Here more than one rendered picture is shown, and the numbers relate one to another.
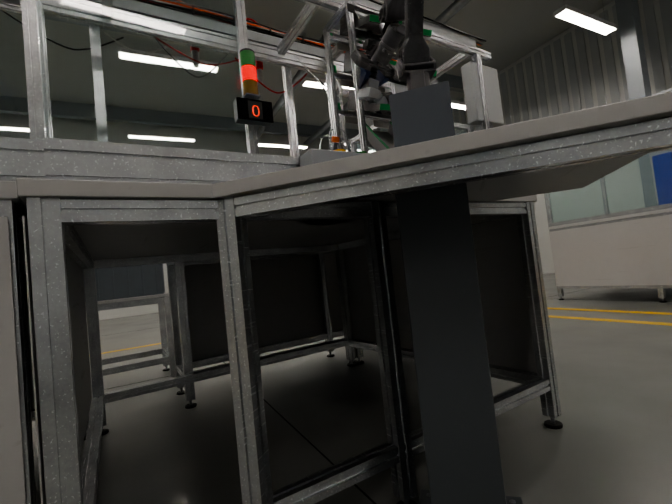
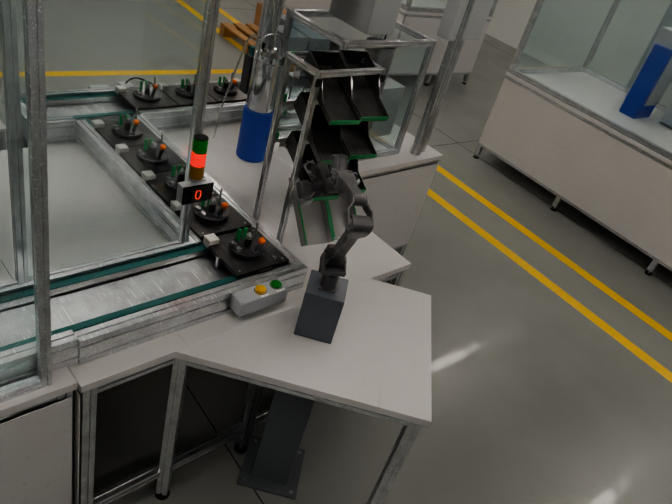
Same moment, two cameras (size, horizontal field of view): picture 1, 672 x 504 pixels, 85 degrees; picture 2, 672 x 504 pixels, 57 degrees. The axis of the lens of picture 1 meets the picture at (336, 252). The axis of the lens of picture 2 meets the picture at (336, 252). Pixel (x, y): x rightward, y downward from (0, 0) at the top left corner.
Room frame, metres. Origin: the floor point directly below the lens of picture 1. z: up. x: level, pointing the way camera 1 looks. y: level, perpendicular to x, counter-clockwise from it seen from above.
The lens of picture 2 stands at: (-0.71, 0.33, 2.36)
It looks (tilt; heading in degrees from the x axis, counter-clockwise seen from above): 34 degrees down; 341
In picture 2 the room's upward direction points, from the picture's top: 17 degrees clockwise
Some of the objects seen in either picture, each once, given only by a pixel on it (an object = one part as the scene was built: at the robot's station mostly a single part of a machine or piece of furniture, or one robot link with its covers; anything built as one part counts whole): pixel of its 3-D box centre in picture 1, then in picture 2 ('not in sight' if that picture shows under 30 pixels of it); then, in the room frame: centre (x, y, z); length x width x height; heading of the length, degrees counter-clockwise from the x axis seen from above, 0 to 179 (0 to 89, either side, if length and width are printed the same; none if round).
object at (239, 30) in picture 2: not in sight; (276, 36); (6.58, -0.76, 0.20); 1.20 x 0.80 x 0.41; 28
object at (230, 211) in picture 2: not in sight; (212, 205); (1.42, 0.14, 1.01); 0.24 x 0.24 x 0.13; 32
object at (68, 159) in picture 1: (265, 175); (203, 304); (0.93, 0.16, 0.91); 0.89 x 0.06 x 0.11; 122
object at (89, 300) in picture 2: not in sight; (171, 278); (1.07, 0.27, 0.91); 0.84 x 0.28 x 0.10; 122
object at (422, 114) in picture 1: (424, 138); (321, 306); (0.91, -0.25, 0.96); 0.14 x 0.14 x 0.20; 73
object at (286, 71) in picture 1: (293, 135); not in sight; (2.36, 0.20, 1.56); 0.04 x 0.04 x 1.39; 32
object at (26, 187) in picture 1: (278, 231); (183, 215); (1.58, 0.24, 0.84); 1.50 x 1.41 x 0.03; 122
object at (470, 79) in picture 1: (488, 144); (448, 62); (2.59, -1.16, 1.42); 0.30 x 0.09 x 1.13; 122
